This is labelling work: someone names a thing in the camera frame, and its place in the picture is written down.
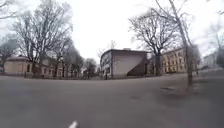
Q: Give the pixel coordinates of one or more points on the grey building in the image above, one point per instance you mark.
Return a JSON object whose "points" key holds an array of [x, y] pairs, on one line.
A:
{"points": [[123, 63]]}

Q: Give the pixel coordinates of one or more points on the grey asphalt road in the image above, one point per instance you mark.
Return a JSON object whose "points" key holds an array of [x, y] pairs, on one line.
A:
{"points": [[100, 103]]}

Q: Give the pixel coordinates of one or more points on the robot's own part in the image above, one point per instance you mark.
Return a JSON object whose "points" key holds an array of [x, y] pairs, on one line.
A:
{"points": [[73, 125]]}

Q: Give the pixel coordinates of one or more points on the thin leaning bare tree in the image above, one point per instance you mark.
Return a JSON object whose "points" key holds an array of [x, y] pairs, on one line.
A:
{"points": [[186, 56]]}

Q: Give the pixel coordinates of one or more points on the row of bare trees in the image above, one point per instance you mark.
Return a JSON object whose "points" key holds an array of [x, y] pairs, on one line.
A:
{"points": [[41, 40]]}

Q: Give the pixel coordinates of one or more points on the small yellow building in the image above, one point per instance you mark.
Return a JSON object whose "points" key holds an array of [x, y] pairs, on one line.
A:
{"points": [[15, 66]]}

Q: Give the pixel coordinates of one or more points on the pale building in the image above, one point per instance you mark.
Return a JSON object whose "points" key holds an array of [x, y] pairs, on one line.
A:
{"points": [[210, 60]]}

